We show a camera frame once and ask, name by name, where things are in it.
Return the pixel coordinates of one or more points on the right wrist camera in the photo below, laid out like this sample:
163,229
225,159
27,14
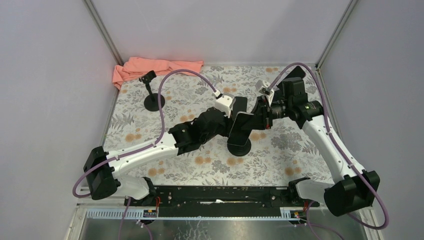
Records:
263,87

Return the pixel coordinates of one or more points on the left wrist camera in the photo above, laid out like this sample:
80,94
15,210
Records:
224,102

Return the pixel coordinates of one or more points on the pink cloth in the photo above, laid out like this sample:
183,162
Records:
137,67

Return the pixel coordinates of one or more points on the aluminium frame profile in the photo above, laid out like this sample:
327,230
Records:
339,200

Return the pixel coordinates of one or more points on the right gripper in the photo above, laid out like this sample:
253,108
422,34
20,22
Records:
263,115

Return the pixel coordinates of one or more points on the purple phone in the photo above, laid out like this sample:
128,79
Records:
297,72

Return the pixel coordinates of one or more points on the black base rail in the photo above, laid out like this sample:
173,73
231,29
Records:
221,201

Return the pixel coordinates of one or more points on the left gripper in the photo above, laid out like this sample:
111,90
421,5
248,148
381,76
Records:
230,121

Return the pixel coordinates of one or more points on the black phone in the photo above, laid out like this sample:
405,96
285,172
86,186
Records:
240,105
241,129

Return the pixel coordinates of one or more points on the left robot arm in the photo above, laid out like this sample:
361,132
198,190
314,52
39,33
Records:
106,173

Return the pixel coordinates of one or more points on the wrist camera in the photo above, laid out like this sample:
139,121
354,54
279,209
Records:
224,102
263,87

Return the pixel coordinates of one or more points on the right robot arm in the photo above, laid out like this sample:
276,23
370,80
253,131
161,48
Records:
353,187

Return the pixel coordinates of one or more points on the black round-base stand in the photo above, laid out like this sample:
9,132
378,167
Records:
240,151
153,100

